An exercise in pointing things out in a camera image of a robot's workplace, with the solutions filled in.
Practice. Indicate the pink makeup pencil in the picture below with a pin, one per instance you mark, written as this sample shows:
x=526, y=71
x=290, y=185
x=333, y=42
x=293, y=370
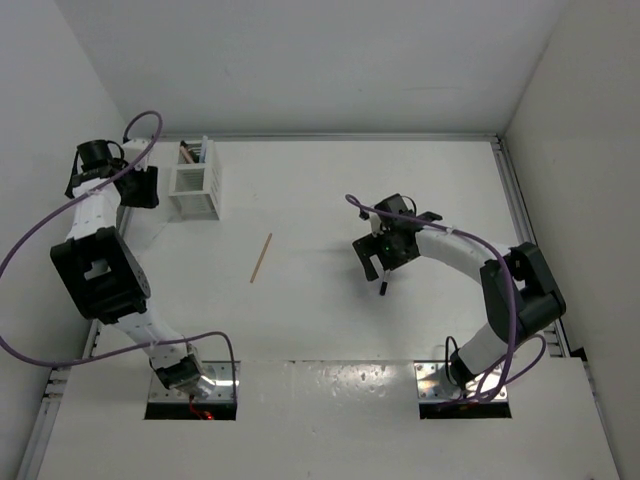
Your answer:
x=186, y=153

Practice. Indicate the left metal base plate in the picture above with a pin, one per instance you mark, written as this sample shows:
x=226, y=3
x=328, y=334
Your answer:
x=216, y=387

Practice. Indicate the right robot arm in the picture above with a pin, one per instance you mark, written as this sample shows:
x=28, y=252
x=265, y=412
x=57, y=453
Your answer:
x=520, y=293

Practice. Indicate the white slatted organizer box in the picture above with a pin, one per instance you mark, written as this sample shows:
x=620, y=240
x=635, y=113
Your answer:
x=196, y=189

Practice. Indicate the gold makeup pencil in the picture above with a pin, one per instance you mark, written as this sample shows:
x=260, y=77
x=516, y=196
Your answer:
x=261, y=258

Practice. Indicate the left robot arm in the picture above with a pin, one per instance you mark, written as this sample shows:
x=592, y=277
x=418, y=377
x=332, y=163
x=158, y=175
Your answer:
x=101, y=274

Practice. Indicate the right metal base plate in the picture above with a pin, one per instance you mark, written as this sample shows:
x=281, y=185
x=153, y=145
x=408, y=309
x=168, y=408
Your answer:
x=433, y=387

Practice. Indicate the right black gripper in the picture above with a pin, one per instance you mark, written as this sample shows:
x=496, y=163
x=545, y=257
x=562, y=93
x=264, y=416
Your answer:
x=369, y=246

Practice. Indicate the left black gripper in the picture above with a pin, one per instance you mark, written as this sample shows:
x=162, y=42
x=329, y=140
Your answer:
x=146, y=196

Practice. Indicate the metal base plate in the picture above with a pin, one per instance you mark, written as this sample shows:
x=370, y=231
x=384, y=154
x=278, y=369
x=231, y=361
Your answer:
x=433, y=387
x=216, y=387

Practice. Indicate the light blue makeup stick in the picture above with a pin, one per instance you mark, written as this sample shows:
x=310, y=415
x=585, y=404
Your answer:
x=203, y=147

